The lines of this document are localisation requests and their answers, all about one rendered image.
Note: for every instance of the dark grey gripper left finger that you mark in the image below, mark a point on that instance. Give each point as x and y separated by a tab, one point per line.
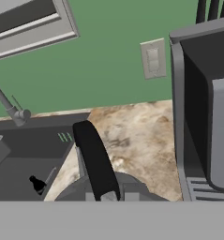
76	190

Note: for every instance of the beige wall outlet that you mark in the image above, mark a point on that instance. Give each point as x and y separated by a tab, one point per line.
153	58

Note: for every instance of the dark grey sink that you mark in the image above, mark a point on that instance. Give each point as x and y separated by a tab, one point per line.
32	153

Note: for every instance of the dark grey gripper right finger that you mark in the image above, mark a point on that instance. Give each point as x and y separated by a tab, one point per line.
135	187

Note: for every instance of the grey coffee machine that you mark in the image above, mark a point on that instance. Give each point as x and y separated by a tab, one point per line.
194	103

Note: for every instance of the grey tap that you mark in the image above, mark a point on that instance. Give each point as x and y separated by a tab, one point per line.
19	115

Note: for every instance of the small black object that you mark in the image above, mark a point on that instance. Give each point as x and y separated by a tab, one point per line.
37	186

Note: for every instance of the black curved object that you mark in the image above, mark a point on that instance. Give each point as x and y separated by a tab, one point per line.
94	156

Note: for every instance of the grey wall cabinet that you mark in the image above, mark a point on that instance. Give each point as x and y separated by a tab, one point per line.
35	34

